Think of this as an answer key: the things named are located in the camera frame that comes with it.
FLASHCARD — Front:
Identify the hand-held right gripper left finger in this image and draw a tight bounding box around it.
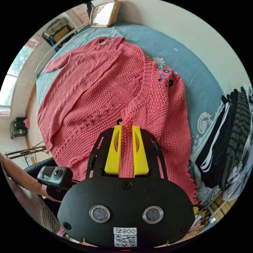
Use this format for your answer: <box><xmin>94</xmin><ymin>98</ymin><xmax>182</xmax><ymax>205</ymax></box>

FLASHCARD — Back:
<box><xmin>104</xmin><ymin>125</ymin><xmax>123</xmax><ymax>177</ymax></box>

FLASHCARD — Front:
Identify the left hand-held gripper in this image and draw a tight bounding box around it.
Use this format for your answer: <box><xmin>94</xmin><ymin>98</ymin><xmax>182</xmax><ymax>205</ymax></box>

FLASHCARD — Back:
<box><xmin>23</xmin><ymin>157</ymin><xmax>60</xmax><ymax>175</ymax></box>

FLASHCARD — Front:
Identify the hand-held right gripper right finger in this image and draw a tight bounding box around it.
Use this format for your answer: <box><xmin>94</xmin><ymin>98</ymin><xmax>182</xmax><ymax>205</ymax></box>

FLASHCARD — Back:
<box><xmin>132</xmin><ymin>125</ymin><xmax>149</xmax><ymax>178</ymax></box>

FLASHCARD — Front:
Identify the pink patterned sweater jacket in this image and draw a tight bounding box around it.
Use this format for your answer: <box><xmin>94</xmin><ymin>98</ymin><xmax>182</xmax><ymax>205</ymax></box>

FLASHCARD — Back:
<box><xmin>37</xmin><ymin>36</ymin><xmax>200</xmax><ymax>205</ymax></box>

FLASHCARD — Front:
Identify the person's left forearm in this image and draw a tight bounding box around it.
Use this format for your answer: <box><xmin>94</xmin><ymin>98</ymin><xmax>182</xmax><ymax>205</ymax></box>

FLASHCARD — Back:
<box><xmin>0</xmin><ymin>153</ymin><xmax>63</xmax><ymax>203</ymax></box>

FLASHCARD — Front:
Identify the wooden folding rack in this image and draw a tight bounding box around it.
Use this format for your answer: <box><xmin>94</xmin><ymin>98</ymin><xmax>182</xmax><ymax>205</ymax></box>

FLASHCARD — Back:
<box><xmin>3</xmin><ymin>140</ymin><xmax>49</xmax><ymax>160</ymax></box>

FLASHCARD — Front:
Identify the black box appliance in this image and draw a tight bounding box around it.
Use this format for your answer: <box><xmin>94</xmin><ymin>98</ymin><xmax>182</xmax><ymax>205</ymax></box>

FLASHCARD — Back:
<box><xmin>10</xmin><ymin>117</ymin><xmax>28</xmax><ymax>139</ymax></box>

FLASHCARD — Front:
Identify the person's body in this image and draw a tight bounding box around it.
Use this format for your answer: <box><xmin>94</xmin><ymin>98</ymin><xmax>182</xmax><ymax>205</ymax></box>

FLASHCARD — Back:
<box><xmin>0</xmin><ymin>156</ymin><xmax>66</xmax><ymax>237</ymax></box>

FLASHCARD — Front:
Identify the pile of clothes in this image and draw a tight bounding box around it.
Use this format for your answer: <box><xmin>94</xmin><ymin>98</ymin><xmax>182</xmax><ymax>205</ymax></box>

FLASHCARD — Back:
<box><xmin>194</xmin><ymin>83</ymin><xmax>253</xmax><ymax>202</ymax></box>

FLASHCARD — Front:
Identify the window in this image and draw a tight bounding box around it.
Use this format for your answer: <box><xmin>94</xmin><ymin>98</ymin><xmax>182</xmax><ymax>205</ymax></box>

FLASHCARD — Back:
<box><xmin>0</xmin><ymin>45</ymin><xmax>33</xmax><ymax>108</ymax></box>

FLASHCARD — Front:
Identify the dark shelf with boxes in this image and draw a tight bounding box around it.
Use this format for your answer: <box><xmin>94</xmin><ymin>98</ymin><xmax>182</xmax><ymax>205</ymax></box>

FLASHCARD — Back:
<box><xmin>41</xmin><ymin>17</ymin><xmax>74</xmax><ymax>47</ymax></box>

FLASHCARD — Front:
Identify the gold framed mirror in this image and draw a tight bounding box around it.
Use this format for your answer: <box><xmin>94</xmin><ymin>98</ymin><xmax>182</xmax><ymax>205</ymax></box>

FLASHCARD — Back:
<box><xmin>90</xmin><ymin>0</ymin><xmax>121</xmax><ymax>28</ymax></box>

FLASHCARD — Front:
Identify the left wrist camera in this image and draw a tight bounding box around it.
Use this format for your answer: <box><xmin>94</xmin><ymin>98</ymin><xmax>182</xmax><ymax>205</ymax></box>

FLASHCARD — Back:
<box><xmin>37</xmin><ymin>166</ymin><xmax>74</xmax><ymax>191</ymax></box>

